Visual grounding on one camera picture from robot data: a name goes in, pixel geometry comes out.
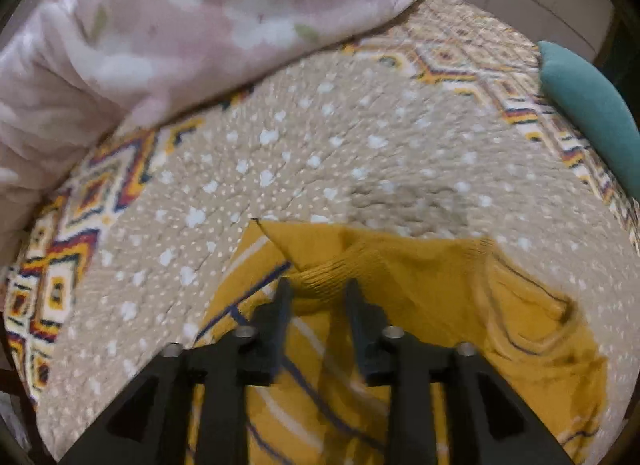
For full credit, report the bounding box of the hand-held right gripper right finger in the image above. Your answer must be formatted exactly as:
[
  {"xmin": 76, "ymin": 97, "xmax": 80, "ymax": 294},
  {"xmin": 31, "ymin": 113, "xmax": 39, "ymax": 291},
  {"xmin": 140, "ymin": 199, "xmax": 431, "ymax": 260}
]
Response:
[{"xmin": 346, "ymin": 279, "xmax": 574, "ymax": 465}]

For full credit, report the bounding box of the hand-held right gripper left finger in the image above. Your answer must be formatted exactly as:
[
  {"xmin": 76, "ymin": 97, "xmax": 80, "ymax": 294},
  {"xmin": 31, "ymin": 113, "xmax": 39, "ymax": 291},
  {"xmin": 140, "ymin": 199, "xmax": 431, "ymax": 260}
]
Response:
[{"xmin": 59, "ymin": 276, "xmax": 294, "ymax": 465}]

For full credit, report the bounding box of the yellow striped towel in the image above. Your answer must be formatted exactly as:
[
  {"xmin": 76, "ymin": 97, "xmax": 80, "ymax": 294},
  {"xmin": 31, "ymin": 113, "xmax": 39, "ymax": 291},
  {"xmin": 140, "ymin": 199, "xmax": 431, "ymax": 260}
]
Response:
[{"xmin": 186, "ymin": 218, "xmax": 610, "ymax": 465}]

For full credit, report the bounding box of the beige dotted quilted bedspread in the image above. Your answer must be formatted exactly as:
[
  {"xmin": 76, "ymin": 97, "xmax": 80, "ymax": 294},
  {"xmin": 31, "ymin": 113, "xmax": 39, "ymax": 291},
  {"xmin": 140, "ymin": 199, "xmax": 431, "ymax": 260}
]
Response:
[{"xmin": 4, "ymin": 0, "xmax": 640, "ymax": 461}]

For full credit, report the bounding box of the pink floral duvet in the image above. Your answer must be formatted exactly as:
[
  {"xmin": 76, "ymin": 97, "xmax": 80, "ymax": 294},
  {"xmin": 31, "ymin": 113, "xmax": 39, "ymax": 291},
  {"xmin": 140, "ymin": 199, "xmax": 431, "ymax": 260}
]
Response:
[{"xmin": 0, "ymin": 0, "xmax": 437, "ymax": 266}]

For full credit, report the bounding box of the teal pillow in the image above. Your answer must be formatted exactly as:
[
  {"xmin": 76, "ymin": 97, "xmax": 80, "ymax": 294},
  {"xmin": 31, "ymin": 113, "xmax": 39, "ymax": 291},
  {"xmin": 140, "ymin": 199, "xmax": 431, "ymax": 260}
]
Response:
[{"xmin": 537, "ymin": 41, "xmax": 640, "ymax": 196}]

